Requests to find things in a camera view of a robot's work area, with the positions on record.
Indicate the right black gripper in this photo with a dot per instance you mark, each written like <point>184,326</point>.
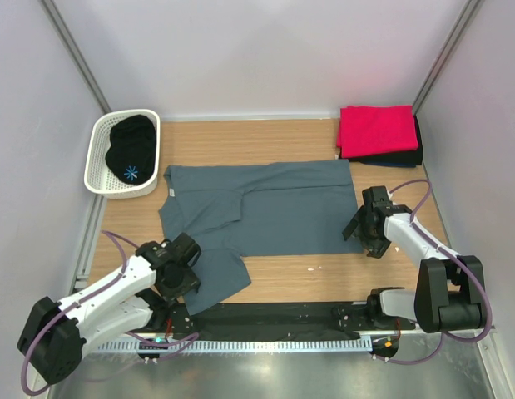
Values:
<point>377,247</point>

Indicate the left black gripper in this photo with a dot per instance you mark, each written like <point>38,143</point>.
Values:
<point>190,281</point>

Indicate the blue-grey t shirt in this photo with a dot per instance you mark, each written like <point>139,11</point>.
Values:
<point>233,212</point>

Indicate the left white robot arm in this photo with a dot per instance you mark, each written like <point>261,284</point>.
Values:
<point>139,294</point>

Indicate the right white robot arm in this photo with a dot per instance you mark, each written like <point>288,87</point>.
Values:
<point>450,293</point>

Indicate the folded navy t shirt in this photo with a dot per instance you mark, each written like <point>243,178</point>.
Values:
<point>392,165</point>

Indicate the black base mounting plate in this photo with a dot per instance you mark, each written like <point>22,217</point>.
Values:
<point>283,322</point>

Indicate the folded black t shirt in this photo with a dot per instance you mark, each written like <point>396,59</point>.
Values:
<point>402,157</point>

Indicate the folded red t shirt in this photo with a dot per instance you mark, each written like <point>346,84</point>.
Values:
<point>371,130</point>

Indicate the white perforated plastic basket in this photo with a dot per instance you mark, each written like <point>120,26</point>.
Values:
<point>97,176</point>

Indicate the black t shirt in basket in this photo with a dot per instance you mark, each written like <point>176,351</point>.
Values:
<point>132,152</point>

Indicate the white slotted cable duct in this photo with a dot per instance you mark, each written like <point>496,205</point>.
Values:
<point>133,346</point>

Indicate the aluminium frame rail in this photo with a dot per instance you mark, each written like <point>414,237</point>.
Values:
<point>80,282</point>

